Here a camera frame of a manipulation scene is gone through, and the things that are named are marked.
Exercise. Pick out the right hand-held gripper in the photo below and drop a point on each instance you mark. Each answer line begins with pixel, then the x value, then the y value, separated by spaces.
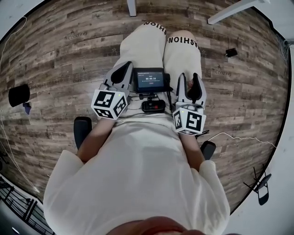
pixel 193 121

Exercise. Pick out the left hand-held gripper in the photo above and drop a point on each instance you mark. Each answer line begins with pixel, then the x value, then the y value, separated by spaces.
pixel 103 103

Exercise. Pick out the person's right forearm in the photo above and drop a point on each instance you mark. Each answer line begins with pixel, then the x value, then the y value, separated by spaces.
pixel 193 153

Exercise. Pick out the person's left forearm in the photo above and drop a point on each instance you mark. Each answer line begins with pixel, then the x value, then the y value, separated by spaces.
pixel 94 140

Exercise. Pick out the small black monitor screen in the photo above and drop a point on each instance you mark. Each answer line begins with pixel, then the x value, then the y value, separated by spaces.
pixel 150 80

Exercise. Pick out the small black box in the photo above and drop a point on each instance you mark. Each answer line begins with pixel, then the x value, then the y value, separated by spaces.
pixel 231 52

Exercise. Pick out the person's right leg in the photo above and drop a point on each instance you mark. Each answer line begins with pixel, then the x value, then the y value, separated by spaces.
pixel 182 34

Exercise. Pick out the white table leg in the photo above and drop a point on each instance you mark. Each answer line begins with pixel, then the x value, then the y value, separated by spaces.
pixel 131 8
pixel 229 11

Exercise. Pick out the blue cloth scrap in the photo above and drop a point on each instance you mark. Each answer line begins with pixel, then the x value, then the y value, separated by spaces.
pixel 27 108

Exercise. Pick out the black round bin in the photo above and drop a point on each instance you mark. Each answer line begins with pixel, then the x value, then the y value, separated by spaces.
pixel 19 95

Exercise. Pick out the beige t-shirt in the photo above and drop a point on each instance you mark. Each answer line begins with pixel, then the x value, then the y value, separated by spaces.
pixel 137 179

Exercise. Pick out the black folding chair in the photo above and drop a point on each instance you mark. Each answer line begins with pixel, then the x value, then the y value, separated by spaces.
pixel 263 188

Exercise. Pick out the person's face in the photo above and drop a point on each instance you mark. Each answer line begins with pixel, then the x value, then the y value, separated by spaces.
pixel 156 229

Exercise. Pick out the black metal rack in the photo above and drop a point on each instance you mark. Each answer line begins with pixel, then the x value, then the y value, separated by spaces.
pixel 20 206

